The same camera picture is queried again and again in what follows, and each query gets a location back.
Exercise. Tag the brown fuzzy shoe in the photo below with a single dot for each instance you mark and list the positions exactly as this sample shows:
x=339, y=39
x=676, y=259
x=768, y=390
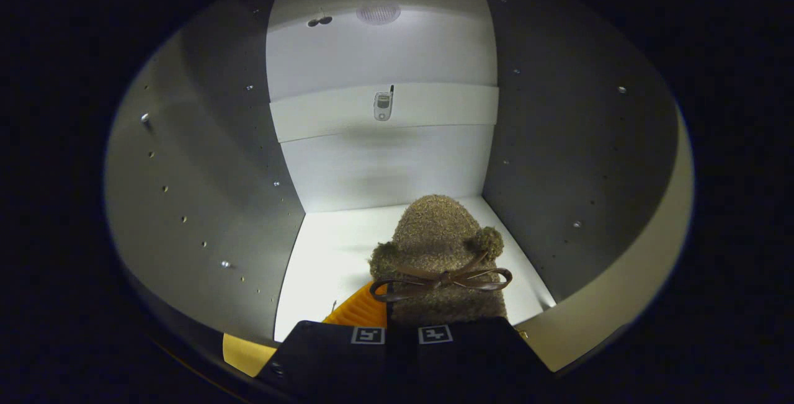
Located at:
x=434, y=230

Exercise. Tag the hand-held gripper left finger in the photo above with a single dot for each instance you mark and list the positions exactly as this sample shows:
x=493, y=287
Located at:
x=335, y=360

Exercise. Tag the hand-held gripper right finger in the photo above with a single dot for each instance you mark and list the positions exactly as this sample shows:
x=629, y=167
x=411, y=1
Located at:
x=471, y=360

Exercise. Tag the grey shoe cabinet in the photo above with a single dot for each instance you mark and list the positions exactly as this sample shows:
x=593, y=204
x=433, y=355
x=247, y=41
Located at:
x=384, y=168

